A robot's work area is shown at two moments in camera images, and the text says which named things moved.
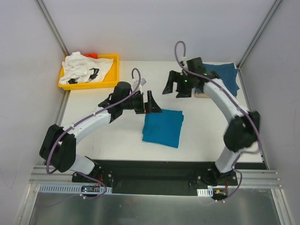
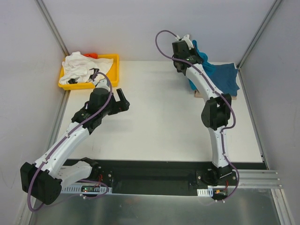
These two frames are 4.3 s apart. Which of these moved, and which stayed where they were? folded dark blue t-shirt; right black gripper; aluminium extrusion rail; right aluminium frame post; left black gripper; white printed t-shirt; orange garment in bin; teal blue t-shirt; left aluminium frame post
Moved: right black gripper; left black gripper; teal blue t-shirt
Stayed: aluminium extrusion rail; left aluminium frame post; white printed t-shirt; right aluminium frame post; orange garment in bin; folded dark blue t-shirt
